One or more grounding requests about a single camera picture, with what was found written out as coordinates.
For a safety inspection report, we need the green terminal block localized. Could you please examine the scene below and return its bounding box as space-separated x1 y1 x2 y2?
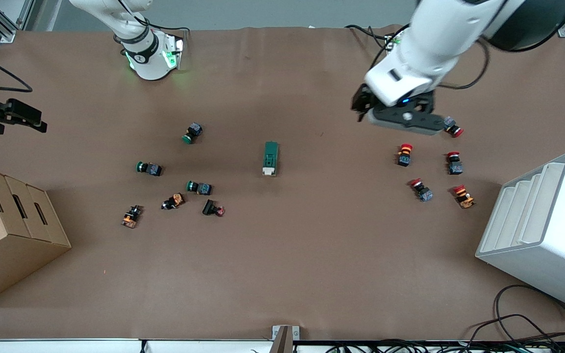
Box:
262 141 280 177

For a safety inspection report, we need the red button orange block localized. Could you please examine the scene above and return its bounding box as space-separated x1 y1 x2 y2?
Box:
395 143 414 168
453 184 476 209

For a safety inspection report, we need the red button blue-grey block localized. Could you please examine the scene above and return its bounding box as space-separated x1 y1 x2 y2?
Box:
409 178 434 202
440 117 464 138
446 151 464 176

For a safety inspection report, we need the brown cardboard box with slots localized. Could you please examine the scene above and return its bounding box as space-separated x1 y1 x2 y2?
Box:
0 163 72 308

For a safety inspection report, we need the black button orange block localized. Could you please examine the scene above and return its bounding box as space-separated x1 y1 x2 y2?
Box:
121 205 144 229
161 193 185 211

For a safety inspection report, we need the brown paper table cover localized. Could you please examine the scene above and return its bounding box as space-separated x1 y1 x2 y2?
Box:
0 25 565 342

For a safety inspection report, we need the black square button red block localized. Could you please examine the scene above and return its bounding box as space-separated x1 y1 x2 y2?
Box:
202 199 226 217

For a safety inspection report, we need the white stepped plastic rack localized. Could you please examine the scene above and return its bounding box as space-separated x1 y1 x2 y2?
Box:
475 151 565 315

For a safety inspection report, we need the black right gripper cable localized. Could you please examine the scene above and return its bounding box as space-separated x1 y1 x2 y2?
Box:
0 47 34 94

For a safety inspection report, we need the green push button switch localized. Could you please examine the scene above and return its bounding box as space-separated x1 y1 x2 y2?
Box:
182 122 204 145
186 180 213 196
135 161 164 177

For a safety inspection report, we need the black right arm base cable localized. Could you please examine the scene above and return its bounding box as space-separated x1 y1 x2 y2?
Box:
116 0 192 36

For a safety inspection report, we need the black looped cable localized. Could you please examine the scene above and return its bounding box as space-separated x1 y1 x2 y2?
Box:
466 283 565 344

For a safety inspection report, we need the white table edge rail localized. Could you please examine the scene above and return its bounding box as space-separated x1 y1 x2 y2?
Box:
0 338 274 353

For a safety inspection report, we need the black cable bundle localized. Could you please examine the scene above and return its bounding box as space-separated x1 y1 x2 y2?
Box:
312 338 565 353

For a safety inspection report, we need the grey metal bracket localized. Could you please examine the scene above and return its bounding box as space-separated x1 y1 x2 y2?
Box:
272 325 300 353

